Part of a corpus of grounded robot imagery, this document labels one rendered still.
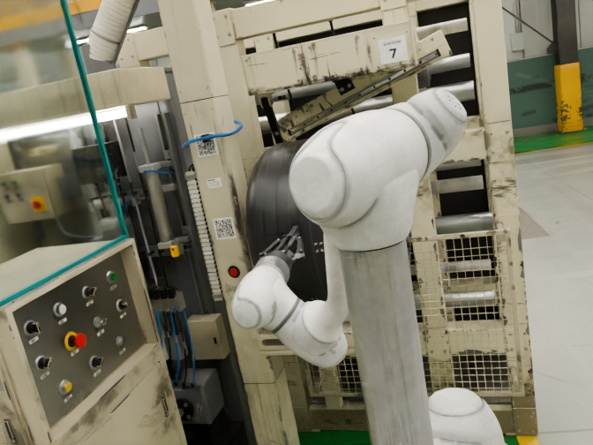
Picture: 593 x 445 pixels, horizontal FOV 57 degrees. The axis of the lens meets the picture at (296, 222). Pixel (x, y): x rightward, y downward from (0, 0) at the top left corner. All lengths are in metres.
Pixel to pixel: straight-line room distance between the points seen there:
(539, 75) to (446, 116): 10.59
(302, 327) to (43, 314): 0.71
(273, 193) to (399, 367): 0.91
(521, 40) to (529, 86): 0.85
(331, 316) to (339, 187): 0.56
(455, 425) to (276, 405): 1.14
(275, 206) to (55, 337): 0.70
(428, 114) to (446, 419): 0.56
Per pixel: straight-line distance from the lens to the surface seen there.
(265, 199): 1.64
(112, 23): 2.33
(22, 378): 1.51
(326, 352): 1.27
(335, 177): 0.68
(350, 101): 2.09
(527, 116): 11.41
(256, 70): 2.04
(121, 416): 1.79
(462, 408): 1.10
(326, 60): 1.97
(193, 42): 1.84
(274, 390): 2.10
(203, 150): 1.86
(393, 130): 0.76
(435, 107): 0.84
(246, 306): 1.20
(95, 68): 2.37
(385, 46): 1.93
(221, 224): 1.89
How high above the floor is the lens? 1.63
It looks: 14 degrees down
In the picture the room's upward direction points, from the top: 11 degrees counter-clockwise
